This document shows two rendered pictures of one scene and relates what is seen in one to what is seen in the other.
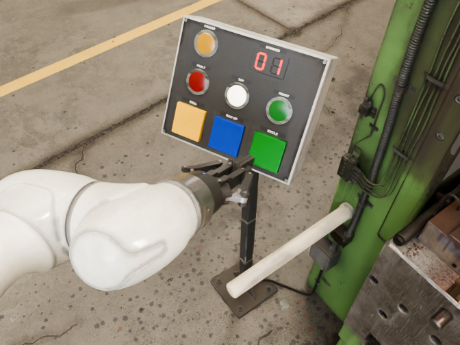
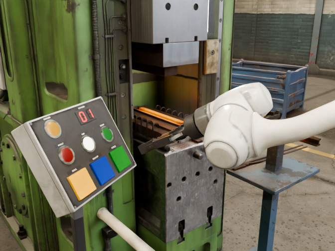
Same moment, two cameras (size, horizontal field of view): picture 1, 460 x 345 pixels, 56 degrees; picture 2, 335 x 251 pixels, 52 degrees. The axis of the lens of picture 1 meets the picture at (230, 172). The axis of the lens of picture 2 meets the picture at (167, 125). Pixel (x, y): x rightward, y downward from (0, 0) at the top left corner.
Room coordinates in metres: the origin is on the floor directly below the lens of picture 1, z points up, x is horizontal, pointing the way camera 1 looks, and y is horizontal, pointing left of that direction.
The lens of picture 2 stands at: (0.53, 1.01, 1.48)
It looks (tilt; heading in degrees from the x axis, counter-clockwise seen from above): 18 degrees down; 267
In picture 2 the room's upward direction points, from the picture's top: straight up
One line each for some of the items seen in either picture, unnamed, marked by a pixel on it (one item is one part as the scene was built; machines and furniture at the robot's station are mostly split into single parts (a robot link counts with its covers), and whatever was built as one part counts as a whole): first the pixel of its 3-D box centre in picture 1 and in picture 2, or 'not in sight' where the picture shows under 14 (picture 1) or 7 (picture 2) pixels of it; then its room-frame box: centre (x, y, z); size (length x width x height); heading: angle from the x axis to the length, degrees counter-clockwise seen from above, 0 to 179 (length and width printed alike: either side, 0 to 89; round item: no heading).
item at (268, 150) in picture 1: (267, 151); (119, 159); (0.64, -0.08, 1.01); 0.07 x 0.05 x 0.07; 61
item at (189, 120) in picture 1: (189, 121); (81, 184); (0.73, 0.09, 1.01); 0.07 x 0.05 x 0.07; 61
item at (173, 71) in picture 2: not in sight; (151, 65); (0.52, -0.67, 1.24); 0.30 x 0.07 x 0.06; 126
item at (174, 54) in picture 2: not in sight; (151, 50); (0.52, -0.62, 1.32); 0.42 x 0.20 x 0.10; 126
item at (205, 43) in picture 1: (205, 43); (53, 128); (0.81, 0.05, 1.16); 0.05 x 0.03 x 0.04; 36
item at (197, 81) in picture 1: (197, 81); (66, 155); (0.77, 0.07, 1.09); 0.05 x 0.03 x 0.04; 36
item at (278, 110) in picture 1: (278, 110); (106, 134); (0.68, -0.10, 1.09); 0.05 x 0.03 x 0.04; 36
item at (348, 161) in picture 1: (350, 168); not in sight; (0.77, -0.33, 0.80); 0.06 x 0.03 x 0.14; 36
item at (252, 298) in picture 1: (244, 280); not in sight; (0.80, -0.06, 0.05); 0.22 x 0.22 x 0.09; 36
